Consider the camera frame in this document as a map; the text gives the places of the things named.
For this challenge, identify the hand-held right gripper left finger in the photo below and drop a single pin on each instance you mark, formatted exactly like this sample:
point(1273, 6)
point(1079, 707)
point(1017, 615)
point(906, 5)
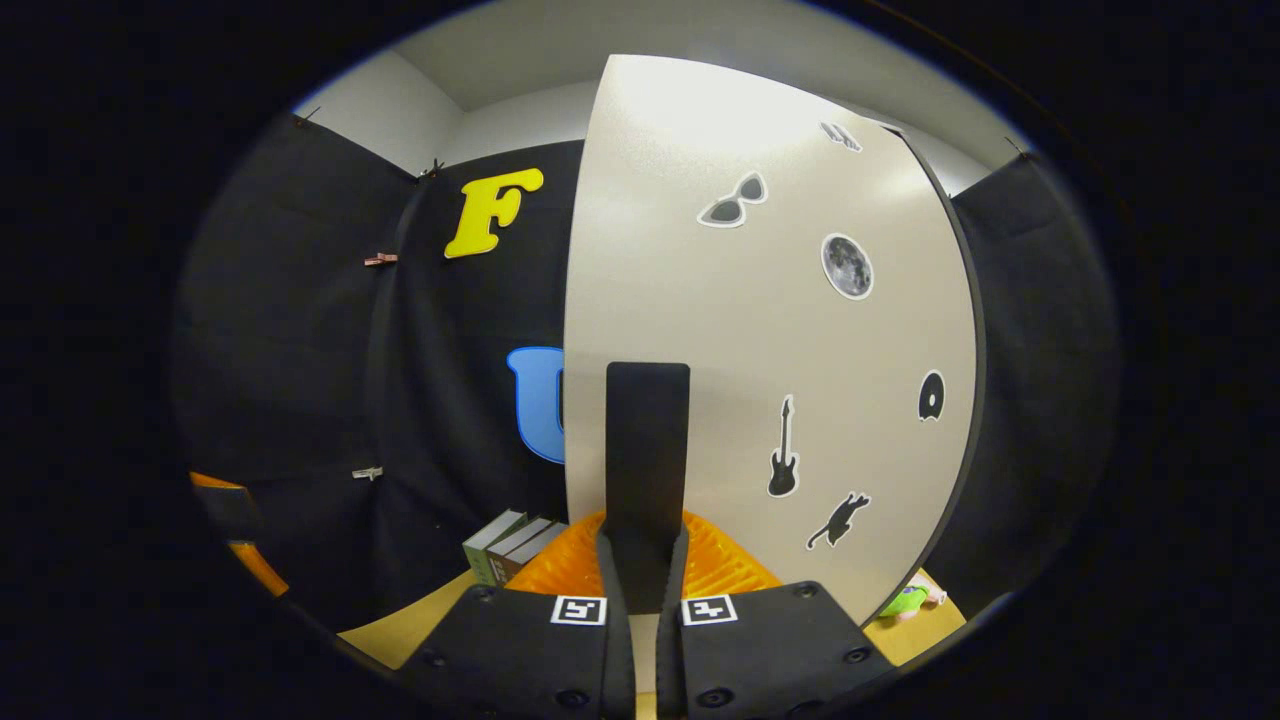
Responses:
point(620, 660)

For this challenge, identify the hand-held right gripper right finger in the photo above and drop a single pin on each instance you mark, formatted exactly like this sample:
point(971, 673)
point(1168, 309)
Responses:
point(672, 660)

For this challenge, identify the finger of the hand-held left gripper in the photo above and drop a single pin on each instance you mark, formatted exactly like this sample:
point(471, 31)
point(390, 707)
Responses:
point(215, 481)
point(262, 570)

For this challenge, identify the beige cabinet door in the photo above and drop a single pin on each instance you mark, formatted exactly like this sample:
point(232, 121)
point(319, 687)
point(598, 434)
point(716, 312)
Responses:
point(720, 330)

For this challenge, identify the brown book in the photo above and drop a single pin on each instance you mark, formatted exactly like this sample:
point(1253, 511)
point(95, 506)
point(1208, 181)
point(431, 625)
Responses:
point(535, 548)

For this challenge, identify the silver cloth clip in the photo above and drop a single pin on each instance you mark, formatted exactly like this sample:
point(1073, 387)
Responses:
point(367, 472)

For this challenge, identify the black backdrop cloth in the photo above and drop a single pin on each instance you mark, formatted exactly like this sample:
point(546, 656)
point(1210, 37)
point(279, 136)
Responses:
point(300, 350)

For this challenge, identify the light green book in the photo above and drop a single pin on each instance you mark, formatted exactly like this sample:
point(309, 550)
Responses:
point(485, 555)

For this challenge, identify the green plush toy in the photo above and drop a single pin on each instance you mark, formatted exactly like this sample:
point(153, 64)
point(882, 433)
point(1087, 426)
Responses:
point(905, 601)

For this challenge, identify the red cloth clip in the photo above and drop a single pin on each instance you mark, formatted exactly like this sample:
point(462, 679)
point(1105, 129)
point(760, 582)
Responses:
point(381, 259)

